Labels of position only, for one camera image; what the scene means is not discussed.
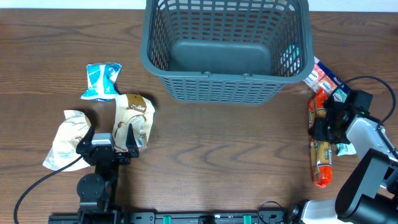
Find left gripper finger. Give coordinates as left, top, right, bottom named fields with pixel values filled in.
left=78, top=125, right=95, bottom=148
left=126, top=124, right=139, bottom=157

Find mint green wipes pack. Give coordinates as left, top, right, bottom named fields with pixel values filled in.
left=336, top=143, right=356, bottom=156

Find orange long biscuit pack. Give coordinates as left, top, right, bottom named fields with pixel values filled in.
left=308, top=88, right=332, bottom=187

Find multipack tissue packets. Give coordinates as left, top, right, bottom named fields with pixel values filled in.
left=304, top=57, right=351, bottom=103

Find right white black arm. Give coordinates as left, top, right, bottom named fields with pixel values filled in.
left=299, top=90, right=397, bottom=223

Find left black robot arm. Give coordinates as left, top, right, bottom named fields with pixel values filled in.
left=76, top=125, right=139, bottom=224

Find cream crumpled snack pouch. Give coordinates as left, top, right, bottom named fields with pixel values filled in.
left=42, top=110, right=91, bottom=170

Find brown beige snack pouch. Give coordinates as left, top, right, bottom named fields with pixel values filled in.
left=113, top=94, right=155, bottom=152

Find blue white snack packet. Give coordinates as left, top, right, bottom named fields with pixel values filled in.
left=80, top=62, right=123, bottom=101

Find grey plastic basket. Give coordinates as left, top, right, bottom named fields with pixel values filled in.
left=140, top=0, right=315, bottom=105

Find right black cable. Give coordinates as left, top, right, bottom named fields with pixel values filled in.
left=329, top=75, right=397, bottom=125

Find black cable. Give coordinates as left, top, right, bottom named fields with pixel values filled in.
left=13, top=154, right=85, bottom=224
left=329, top=75, right=397, bottom=125

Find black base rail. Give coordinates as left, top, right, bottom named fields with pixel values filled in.
left=48, top=209, right=300, bottom=224

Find left black cable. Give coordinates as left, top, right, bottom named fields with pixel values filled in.
left=13, top=154, right=85, bottom=224

